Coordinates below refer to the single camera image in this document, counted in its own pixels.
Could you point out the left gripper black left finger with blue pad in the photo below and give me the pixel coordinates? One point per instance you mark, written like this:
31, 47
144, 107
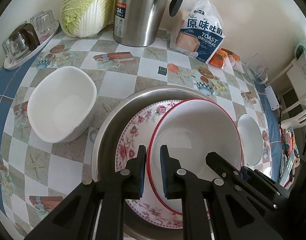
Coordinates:
95, 209

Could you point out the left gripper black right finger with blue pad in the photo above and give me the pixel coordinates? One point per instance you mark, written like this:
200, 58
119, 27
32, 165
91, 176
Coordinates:
179, 183

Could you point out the red rimmed strawberry bowl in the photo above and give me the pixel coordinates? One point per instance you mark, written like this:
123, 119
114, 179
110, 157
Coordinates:
190, 130

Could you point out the floral rimmed white plate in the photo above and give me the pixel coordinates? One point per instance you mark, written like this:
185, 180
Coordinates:
138, 132

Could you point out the white squarish bowl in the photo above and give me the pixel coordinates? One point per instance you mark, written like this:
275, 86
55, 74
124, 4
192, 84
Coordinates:
63, 105

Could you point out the large stainless steel plate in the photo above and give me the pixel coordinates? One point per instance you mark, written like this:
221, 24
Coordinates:
104, 148

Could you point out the small white round bowl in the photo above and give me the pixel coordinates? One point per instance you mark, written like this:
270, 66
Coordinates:
251, 139

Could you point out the white plastic basket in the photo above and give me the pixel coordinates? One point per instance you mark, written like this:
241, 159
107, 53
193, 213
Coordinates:
296, 122

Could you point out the white power adapter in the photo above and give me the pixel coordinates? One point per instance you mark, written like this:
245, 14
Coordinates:
272, 99

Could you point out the white shelf unit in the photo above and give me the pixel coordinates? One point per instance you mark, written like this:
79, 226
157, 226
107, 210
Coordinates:
297, 79

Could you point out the clear glass mug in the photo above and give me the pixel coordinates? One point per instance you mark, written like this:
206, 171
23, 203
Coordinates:
255, 74

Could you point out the orange snack packet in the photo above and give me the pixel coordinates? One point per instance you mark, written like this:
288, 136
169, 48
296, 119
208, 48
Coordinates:
224, 57

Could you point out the toast bread bag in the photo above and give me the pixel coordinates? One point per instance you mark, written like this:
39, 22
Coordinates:
199, 33

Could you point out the upturned clear glass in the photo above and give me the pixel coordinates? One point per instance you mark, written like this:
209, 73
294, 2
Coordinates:
42, 22

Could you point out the napa cabbage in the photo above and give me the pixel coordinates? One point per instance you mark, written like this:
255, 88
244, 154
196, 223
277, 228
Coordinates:
85, 18

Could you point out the stainless steel thermos jug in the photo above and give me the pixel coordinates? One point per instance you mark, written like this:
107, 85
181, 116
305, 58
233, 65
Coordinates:
136, 22

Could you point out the glass pot brown handle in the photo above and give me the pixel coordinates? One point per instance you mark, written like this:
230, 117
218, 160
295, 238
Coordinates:
20, 42

